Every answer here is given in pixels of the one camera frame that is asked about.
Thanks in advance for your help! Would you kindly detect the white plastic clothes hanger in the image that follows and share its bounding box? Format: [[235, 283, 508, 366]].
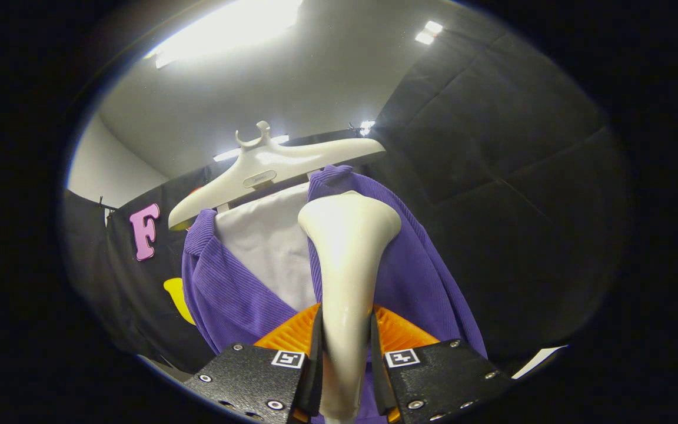
[[167, 121, 387, 231]]

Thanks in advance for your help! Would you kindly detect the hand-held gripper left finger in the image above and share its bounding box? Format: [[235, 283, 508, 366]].
[[184, 302, 324, 424]]

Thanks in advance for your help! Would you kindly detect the white flat strip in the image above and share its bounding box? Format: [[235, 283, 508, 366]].
[[511, 345, 568, 380]]

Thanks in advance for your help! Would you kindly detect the black backdrop cloth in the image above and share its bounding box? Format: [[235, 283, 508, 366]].
[[59, 24, 631, 377]]

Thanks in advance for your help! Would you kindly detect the double square ceiling light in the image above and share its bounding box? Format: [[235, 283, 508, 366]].
[[414, 21, 444, 46]]

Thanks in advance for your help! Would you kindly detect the purple corduroy jacket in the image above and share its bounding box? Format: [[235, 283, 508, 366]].
[[181, 165, 488, 424]]

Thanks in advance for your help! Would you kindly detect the white garment steamer head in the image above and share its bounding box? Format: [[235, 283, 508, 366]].
[[298, 190, 403, 422]]

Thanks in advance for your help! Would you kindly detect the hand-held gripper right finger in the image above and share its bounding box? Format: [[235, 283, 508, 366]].
[[370, 305, 514, 424]]

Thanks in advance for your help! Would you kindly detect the large ceiling light panel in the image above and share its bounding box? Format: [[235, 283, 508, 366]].
[[145, 0, 304, 69]]

